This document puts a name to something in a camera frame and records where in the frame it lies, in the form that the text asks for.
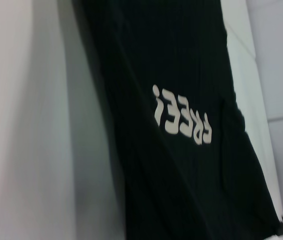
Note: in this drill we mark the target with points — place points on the black T-shirt with FREE! print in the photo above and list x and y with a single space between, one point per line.
169 162

